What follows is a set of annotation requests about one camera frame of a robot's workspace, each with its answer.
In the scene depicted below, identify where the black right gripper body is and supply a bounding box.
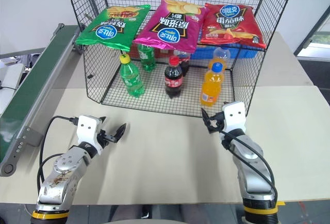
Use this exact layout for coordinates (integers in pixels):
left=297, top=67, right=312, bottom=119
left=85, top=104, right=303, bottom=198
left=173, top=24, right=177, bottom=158
left=207, top=112, right=225, bottom=135

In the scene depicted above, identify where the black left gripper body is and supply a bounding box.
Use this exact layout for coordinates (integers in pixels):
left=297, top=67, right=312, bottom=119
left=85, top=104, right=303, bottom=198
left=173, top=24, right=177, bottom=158
left=96, top=129, right=117, bottom=149

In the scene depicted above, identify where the orange soda bottle blue cap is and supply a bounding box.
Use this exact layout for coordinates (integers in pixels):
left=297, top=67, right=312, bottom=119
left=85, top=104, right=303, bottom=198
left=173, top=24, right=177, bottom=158
left=200, top=62, right=224, bottom=107

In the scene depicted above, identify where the green soda bottle yellow cap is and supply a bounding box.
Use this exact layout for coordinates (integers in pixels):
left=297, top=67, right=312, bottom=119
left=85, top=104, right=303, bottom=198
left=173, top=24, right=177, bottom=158
left=119, top=54, right=144, bottom=98

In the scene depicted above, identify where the cola bottle red cap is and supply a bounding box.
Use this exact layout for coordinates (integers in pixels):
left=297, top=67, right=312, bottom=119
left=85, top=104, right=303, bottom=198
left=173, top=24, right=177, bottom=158
left=164, top=56, right=184, bottom=99
left=177, top=51, right=192, bottom=78

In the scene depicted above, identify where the blue plastic crate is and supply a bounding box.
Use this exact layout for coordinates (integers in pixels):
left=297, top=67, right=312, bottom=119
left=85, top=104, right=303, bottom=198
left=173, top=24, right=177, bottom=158
left=190, top=44, right=260, bottom=60

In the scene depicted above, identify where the red potato chip bag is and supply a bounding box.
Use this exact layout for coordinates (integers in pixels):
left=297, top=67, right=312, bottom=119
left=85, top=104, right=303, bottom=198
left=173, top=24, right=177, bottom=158
left=200, top=2, right=267, bottom=50

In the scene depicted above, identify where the green potato chip bag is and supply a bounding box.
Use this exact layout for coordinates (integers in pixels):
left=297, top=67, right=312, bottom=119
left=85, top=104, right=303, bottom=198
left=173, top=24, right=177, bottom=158
left=75, top=4, right=152, bottom=53

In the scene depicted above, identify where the magenta potato chip bag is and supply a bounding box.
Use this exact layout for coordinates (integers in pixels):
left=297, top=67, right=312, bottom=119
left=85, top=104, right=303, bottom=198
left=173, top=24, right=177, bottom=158
left=132, top=0, right=210, bottom=54

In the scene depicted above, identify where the white device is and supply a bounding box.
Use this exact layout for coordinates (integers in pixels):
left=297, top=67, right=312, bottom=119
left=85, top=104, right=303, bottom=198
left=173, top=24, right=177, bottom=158
left=0, top=60, right=25, bottom=92

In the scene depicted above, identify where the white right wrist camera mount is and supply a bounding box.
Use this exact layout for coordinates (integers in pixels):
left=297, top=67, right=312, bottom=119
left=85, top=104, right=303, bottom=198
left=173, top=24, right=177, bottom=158
left=221, top=101, right=246, bottom=135

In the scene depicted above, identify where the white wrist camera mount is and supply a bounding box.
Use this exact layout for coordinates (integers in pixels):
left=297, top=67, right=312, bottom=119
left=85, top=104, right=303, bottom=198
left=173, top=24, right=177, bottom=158
left=76, top=115, right=103, bottom=155
left=221, top=101, right=246, bottom=135

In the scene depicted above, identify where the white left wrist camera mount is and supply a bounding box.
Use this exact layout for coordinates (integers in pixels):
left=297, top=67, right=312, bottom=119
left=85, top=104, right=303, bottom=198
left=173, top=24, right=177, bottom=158
left=76, top=115, right=103, bottom=155

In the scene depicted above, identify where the black wire mesh cage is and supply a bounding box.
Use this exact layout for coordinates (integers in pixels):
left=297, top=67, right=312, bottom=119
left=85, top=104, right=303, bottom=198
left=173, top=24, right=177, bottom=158
left=63, top=0, right=300, bottom=118

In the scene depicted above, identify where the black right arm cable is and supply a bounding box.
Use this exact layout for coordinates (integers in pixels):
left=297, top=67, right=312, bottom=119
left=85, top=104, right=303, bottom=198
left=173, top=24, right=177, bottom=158
left=218, top=128, right=278, bottom=204

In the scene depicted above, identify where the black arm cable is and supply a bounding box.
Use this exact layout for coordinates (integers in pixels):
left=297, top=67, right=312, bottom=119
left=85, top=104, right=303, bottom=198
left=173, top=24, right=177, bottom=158
left=37, top=115, right=79, bottom=191
left=218, top=128, right=278, bottom=204

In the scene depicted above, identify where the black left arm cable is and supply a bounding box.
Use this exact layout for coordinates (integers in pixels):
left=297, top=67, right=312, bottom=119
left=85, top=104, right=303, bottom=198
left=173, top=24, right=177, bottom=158
left=37, top=115, right=79, bottom=191

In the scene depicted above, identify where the green conveyor belt silver frame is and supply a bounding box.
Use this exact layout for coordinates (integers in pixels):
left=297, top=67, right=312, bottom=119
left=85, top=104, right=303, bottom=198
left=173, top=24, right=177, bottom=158
left=0, top=23, right=84, bottom=177

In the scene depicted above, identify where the dark window frame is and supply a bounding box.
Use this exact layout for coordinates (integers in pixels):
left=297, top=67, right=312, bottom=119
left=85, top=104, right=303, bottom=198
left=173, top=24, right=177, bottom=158
left=293, top=0, right=330, bottom=57

